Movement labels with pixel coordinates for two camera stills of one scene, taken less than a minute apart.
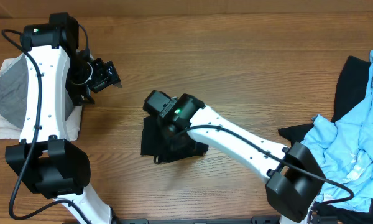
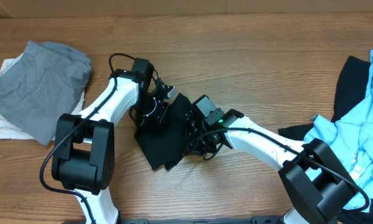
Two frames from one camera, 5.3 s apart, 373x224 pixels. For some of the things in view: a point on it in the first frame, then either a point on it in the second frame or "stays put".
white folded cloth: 6,130 stays put
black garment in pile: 350,88 stays put
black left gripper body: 84,78 to 150,109
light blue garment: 350,152 stays put
